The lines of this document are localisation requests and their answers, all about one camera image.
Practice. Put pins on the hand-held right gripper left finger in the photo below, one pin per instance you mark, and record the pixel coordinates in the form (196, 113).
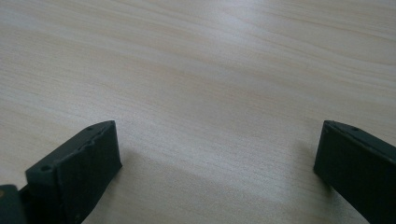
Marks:
(81, 174)

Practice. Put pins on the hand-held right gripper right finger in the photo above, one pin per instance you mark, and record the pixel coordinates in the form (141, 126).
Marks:
(361, 168)

